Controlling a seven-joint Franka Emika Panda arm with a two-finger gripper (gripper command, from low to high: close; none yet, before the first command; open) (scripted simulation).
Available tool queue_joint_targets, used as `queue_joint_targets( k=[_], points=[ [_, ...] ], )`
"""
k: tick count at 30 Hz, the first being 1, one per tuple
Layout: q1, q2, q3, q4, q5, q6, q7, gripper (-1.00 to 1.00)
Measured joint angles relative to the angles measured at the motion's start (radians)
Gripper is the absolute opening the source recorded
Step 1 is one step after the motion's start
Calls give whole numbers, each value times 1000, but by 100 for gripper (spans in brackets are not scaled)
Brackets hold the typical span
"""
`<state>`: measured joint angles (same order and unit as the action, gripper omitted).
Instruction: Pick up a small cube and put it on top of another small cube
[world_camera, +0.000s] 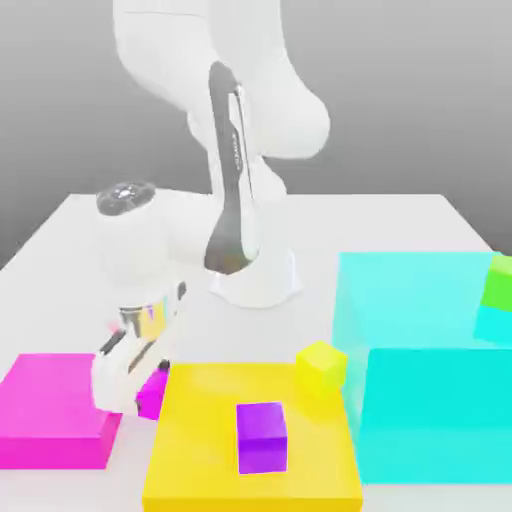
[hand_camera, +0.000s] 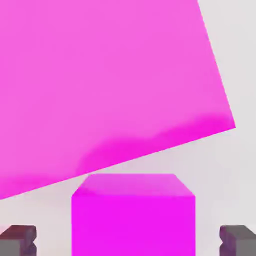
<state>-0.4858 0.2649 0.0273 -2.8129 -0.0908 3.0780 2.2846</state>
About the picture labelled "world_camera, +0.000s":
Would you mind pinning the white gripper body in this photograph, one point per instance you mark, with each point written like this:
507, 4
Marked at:
114, 384

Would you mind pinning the small magenta cube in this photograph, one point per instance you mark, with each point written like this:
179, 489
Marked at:
151, 396

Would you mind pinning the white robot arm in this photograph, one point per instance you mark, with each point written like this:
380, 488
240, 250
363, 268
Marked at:
256, 80

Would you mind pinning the small purple cube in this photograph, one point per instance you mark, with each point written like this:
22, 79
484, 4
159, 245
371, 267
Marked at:
262, 438

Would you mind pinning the small yellow cube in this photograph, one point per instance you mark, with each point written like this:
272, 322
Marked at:
322, 368

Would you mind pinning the small cyan cube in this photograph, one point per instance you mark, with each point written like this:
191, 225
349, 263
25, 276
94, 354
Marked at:
494, 324

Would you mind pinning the small green cube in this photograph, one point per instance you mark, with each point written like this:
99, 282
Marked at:
499, 286

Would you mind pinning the large magenta box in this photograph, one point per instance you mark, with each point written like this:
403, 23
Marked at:
48, 408

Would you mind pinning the large yellow box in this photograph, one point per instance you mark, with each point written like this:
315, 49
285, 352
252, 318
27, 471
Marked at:
192, 440

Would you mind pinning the large cyan box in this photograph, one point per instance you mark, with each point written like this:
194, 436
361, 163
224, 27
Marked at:
432, 412

